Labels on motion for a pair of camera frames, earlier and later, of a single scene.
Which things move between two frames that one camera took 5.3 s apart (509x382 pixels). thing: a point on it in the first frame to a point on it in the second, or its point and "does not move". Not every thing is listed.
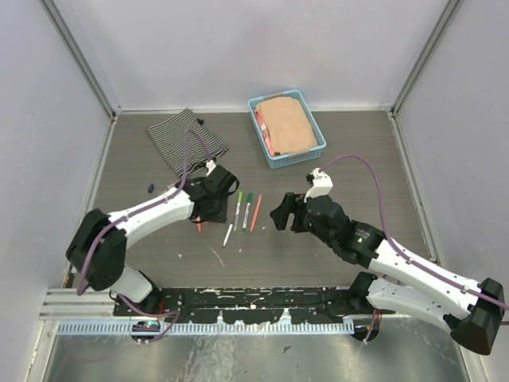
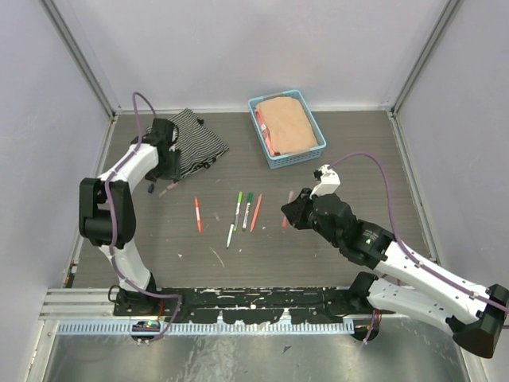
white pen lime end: [235, 223] does not move
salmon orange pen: [255, 214] does not move
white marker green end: [245, 222] does not move
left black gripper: [220, 216] to [172, 173]
